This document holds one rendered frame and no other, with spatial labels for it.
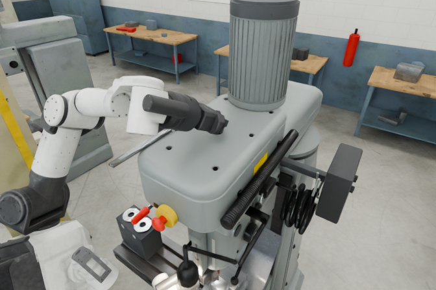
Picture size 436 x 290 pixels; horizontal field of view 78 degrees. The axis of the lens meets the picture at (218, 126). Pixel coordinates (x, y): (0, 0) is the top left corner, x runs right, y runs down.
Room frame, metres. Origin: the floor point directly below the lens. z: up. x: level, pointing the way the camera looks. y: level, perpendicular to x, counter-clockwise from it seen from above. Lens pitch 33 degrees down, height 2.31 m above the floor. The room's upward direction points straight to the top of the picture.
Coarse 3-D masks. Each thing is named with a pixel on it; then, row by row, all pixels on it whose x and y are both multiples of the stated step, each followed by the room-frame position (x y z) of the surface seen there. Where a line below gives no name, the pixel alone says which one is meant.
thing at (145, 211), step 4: (144, 208) 0.51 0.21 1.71; (148, 208) 0.51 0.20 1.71; (140, 212) 0.50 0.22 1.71; (144, 212) 0.50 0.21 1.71; (148, 212) 0.50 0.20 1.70; (136, 216) 0.48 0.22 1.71; (140, 216) 0.49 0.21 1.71; (144, 216) 0.49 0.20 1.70; (132, 220) 0.47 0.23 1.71; (136, 220) 0.47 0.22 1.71; (140, 220) 0.48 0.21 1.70
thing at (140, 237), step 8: (128, 208) 1.01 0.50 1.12; (136, 208) 1.01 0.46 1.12; (120, 216) 0.96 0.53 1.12; (128, 216) 0.96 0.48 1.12; (120, 224) 0.93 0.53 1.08; (128, 224) 0.91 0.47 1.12; (136, 224) 0.90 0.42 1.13; (144, 224) 0.91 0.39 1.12; (128, 232) 0.88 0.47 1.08; (136, 232) 0.86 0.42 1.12; (144, 232) 0.86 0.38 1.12; (152, 232) 0.87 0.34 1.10; (160, 232) 0.91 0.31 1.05; (128, 240) 0.90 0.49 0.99; (136, 240) 0.84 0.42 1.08; (144, 240) 0.83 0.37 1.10; (152, 240) 0.86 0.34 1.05; (160, 240) 0.90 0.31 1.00; (136, 248) 0.86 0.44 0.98; (144, 248) 0.82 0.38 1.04; (152, 248) 0.85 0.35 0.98; (144, 256) 0.82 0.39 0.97
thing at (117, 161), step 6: (162, 132) 0.62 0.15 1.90; (168, 132) 0.62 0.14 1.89; (150, 138) 0.59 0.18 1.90; (156, 138) 0.59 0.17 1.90; (144, 144) 0.56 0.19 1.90; (150, 144) 0.57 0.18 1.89; (132, 150) 0.54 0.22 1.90; (138, 150) 0.54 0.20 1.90; (120, 156) 0.51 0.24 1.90; (126, 156) 0.51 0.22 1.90; (114, 162) 0.49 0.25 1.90; (120, 162) 0.49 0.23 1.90
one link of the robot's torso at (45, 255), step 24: (24, 240) 0.38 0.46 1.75; (48, 240) 0.43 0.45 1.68; (72, 240) 0.46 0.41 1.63; (0, 264) 0.34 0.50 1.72; (24, 264) 0.36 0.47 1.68; (48, 264) 0.39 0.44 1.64; (0, 288) 0.31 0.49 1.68; (24, 288) 0.33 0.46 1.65; (48, 288) 0.35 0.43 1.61; (72, 288) 0.37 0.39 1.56
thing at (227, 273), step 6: (222, 270) 0.73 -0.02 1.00; (228, 270) 0.73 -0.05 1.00; (234, 270) 0.73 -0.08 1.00; (222, 276) 0.68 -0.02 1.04; (228, 276) 0.70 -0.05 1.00; (240, 276) 0.70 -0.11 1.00; (246, 276) 0.71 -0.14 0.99; (228, 282) 0.65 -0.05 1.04; (240, 282) 0.67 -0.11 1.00; (246, 282) 0.70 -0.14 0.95; (228, 288) 0.63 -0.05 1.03; (234, 288) 0.62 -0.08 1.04; (240, 288) 0.66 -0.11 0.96
